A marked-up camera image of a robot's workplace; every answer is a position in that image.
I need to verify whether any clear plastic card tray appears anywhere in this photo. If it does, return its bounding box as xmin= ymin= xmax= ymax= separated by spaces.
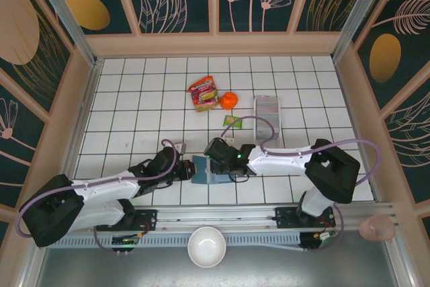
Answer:
xmin=253 ymin=95 xmax=282 ymax=149

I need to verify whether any small green packet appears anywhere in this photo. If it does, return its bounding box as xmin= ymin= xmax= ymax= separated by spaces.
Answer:
xmin=222 ymin=114 xmax=244 ymax=130

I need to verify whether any orange mandarin fruit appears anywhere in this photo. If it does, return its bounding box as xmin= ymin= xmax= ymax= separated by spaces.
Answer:
xmin=220 ymin=91 xmax=239 ymax=111

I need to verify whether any red orange snack packet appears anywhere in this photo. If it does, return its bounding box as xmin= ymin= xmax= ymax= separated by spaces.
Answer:
xmin=187 ymin=75 xmax=220 ymax=114

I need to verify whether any white bowl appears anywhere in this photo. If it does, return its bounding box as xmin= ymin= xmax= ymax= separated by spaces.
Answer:
xmin=187 ymin=226 xmax=226 ymax=270

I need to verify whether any small controller circuit board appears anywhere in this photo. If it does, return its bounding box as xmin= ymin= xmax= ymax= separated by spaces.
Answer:
xmin=110 ymin=233 xmax=141 ymax=246
xmin=312 ymin=231 xmax=339 ymax=241

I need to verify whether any grey metal sheet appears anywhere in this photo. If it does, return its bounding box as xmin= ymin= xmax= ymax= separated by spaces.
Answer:
xmin=35 ymin=248 xmax=400 ymax=287

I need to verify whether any pink plastic cup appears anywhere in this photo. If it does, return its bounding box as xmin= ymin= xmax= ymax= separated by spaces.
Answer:
xmin=358 ymin=213 xmax=396 ymax=243

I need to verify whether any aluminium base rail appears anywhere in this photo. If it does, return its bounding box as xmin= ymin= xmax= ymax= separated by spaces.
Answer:
xmin=132 ymin=202 xmax=394 ymax=233

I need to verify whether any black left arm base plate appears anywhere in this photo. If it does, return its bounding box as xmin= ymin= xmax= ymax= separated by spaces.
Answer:
xmin=95 ymin=208 xmax=159 ymax=233

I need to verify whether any grey slotted cable duct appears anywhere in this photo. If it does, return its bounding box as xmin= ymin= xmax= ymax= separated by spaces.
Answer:
xmin=50 ymin=231 xmax=303 ymax=251

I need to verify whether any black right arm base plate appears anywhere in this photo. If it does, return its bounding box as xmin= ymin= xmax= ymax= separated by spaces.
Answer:
xmin=274 ymin=206 xmax=337 ymax=231

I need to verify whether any aluminium frame post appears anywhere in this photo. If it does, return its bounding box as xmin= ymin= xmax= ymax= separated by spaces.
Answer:
xmin=331 ymin=0 xmax=404 ymax=63
xmin=26 ymin=0 xmax=103 ymax=68

